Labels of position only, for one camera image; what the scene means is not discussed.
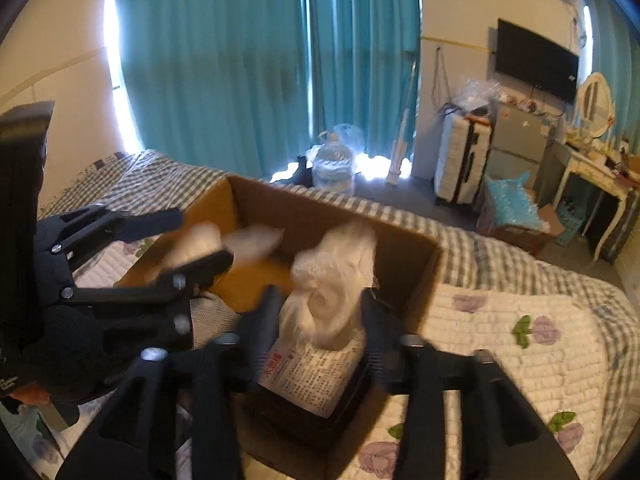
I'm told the large clear water bottle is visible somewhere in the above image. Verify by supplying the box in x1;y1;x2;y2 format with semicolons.
312;131;357;195

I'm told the white dressing table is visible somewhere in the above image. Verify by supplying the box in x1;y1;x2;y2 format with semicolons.
552;132;640;262

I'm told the black bag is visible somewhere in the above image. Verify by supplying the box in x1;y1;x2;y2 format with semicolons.
291;156;317;187

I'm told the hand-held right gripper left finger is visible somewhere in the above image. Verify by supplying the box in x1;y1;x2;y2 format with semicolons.
55;285;286;480

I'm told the teal side curtain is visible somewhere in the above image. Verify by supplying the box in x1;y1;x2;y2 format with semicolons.
575;0;640;153

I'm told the white oval mirror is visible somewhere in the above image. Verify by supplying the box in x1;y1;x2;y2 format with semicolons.
575;72;615;139

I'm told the grey mini fridge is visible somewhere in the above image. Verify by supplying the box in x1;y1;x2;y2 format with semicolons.
487;100;552;196

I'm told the wide teal curtain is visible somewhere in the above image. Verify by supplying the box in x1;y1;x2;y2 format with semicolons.
112;0;313;181

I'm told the small white cloth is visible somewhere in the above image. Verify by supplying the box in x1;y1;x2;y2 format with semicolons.
165;222;287;270

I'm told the white stick vacuum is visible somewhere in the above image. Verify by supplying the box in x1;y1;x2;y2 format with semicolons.
387;60;418;183

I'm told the blue plastic bag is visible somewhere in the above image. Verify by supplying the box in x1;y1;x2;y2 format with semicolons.
486;171;549;234

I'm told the crumpled clear plastic wrap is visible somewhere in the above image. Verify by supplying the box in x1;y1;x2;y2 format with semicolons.
450;76;502;113

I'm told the brown cardboard box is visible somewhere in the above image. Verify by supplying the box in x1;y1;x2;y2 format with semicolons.
117;174;443;480

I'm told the clear plastic bag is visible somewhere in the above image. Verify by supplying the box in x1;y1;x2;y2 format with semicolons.
332;123;366;155

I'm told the bed with checkered quilt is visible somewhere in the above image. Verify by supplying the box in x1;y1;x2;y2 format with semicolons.
0;149;637;480

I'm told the small cardboard floor box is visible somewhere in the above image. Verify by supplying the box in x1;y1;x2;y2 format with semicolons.
477;207;567;257

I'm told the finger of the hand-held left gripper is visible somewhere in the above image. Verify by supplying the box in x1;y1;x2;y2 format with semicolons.
37;204;187;261
60;249;236;353

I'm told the black wall television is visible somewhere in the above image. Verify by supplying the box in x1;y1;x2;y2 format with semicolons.
495;18;580;106

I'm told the narrow teal curtain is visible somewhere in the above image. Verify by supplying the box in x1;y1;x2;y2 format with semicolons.
300;0;423;161

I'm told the grey knit cloth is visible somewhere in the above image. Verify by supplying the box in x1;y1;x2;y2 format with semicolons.
192;292;244;348

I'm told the white suitcase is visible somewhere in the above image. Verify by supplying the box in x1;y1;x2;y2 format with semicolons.
434;109;494;206

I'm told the white printed packet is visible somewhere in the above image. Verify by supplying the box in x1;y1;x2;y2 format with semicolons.
257;330;368;418

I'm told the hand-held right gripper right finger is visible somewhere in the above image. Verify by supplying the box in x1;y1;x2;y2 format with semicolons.
360;290;571;480

